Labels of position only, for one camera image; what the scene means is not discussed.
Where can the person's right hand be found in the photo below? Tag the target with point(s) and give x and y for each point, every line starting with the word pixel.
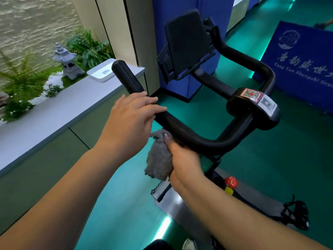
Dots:
pixel 186 169

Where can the blue hotel banner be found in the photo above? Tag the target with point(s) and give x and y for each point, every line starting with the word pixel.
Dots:
pixel 307 83

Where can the black exercise bike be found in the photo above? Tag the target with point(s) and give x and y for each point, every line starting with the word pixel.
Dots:
pixel 177 205

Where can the person's right forearm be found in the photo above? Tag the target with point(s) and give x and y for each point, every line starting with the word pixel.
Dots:
pixel 239 223

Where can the patch of white pebbles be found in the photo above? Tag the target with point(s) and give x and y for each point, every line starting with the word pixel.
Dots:
pixel 53 79

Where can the person's black trousers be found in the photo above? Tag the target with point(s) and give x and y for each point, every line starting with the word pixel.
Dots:
pixel 156 244

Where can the white sneaker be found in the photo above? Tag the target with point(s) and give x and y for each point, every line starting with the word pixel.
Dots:
pixel 189 244

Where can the blue wall pad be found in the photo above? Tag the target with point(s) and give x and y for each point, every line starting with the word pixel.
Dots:
pixel 221 7

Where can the pale hallway cabinet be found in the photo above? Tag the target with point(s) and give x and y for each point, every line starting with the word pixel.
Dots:
pixel 238 12

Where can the person's left hand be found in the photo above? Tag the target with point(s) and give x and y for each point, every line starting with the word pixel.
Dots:
pixel 127 127

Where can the red round knob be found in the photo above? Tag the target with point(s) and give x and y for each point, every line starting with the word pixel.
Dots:
pixel 231 182

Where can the slim green fern plant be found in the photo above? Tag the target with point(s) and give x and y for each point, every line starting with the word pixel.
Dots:
pixel 20 78

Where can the large bushy fern plant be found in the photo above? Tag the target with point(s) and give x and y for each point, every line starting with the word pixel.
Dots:
pixel 89 49

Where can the black tablet holder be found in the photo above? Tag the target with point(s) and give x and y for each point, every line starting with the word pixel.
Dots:
pixel 187 41

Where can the small dark green shrub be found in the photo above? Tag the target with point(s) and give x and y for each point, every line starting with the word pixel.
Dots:
pixel 53 90
pixel 17 109

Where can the long cabinet with grey top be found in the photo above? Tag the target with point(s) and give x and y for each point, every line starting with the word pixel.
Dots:
pixel 39 169

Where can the white plastic tray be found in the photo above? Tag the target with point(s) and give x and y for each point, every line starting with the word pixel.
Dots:
pixel 101 72

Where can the grey cleaning cloth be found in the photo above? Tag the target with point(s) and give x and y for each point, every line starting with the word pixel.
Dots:
pixel 158 158

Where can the grey stone pagoda lantern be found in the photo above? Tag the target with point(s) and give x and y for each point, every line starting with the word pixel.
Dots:
pixel 69 67

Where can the green moss mat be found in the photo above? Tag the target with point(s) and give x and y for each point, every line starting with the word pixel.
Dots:
pixel 69 81

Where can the grey stacked rock ornament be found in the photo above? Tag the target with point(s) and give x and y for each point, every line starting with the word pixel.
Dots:
pixel 3 98

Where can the black exercise bike frame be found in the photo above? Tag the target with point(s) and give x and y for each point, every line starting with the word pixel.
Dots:
pixel 239 109

